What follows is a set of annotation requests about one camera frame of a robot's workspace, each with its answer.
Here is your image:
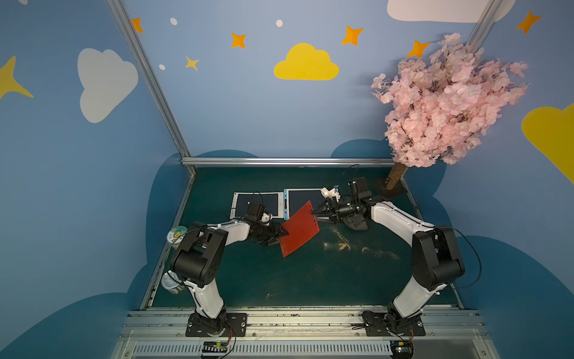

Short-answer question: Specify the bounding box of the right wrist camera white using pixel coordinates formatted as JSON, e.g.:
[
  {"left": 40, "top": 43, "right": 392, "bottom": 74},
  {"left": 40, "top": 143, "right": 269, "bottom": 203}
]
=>
[{"left": 320, "top": 185, "right": 341, "bottom": 202}]

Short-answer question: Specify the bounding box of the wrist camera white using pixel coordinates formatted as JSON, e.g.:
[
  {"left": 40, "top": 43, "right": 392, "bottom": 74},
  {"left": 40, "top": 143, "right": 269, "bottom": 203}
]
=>
[
  {"left": 259, "top": 212, "right": 273, "bottom": 226},
  {"left": 320, "top": 185, "right": 341, "bottom": 202}
]

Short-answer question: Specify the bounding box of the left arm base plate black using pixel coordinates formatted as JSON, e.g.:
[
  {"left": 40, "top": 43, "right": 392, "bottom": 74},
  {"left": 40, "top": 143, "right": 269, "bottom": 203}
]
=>
[{"left": 185, "top": 313, "right": 248, "bottom": 337}]

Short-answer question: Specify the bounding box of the right controller board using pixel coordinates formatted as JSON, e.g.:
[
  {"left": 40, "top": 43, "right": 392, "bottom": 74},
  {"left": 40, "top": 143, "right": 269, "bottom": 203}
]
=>
[{"left": 390, "top": 341, "right": 414, "bottom": 359}]

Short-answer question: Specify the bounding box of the white framed drawing tablet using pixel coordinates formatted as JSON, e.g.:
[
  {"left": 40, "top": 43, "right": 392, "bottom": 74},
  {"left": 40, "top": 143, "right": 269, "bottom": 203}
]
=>
[{"left": 229, "top": 191, "right": 286, "bottom": 221}]

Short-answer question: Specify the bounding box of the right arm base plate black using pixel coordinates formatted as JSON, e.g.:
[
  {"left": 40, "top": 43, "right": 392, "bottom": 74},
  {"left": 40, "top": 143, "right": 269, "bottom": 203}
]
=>
[{"left": 361, "top": 311, "right": 426, "bottom": 337}]

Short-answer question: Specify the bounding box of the pink cherry blossom tree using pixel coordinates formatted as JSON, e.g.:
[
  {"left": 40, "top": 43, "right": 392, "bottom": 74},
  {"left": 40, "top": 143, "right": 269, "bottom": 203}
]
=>
[{"left": 372, "top": 33, "right": 529, "bottom": 197}]

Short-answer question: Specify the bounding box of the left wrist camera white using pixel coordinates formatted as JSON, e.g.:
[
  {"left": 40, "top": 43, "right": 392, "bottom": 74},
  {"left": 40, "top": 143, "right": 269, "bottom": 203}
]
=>
[{"left": 259, "top": 212, "right": 273, "bottom": 226}]

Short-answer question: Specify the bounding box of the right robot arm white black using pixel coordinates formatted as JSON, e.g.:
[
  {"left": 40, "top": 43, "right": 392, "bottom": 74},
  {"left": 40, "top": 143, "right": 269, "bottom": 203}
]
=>
[{"left": 312, "top": 177, "right": 466, "bottom": 327}]

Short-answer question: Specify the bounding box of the controller board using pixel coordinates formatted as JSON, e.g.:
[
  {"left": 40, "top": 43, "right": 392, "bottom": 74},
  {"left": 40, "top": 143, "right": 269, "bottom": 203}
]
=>
[
  {"left": 390, "top": 341, "right": 414, "bottom": 359},
  {"left": 200, "top": 341, "right": 232, "bottom": 358}
]

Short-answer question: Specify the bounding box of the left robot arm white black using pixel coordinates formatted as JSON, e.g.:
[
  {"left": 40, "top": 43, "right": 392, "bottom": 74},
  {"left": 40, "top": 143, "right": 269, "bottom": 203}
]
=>
[{"left": 167, "top": 203, "right": 288, "bottom": 322}]

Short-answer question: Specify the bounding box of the red framed drawing tablet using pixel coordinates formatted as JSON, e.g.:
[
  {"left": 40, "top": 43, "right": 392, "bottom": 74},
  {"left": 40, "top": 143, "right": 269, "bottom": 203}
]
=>
[{"left": 280, "top": 200, "right": 320, "bottom": 257}]

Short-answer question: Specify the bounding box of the silver can lying down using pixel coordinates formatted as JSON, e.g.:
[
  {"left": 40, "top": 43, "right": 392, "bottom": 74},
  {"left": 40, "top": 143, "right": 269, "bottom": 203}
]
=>
[{"left": 161, "top": 270, "right": 186, "bottom": 295}]

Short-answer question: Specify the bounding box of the aluminium mounting rail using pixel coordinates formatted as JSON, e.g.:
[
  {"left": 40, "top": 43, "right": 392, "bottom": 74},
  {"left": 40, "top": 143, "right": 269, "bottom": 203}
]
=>
[{"left": 112, "top": 305, "right": 499, "bottom": 358}]

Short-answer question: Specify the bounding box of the grey blue wiping cloth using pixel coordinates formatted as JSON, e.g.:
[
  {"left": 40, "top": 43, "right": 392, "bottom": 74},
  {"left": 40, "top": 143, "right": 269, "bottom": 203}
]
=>
[{"left": 342, "top": 214, "right": 369, "bottom": 231}]

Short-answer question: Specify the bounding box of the left controller board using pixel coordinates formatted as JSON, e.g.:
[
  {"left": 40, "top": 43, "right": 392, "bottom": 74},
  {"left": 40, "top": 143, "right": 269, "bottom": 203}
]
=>
[{"left": 200, "top": 341, "right": 232, "bottom": 358}]

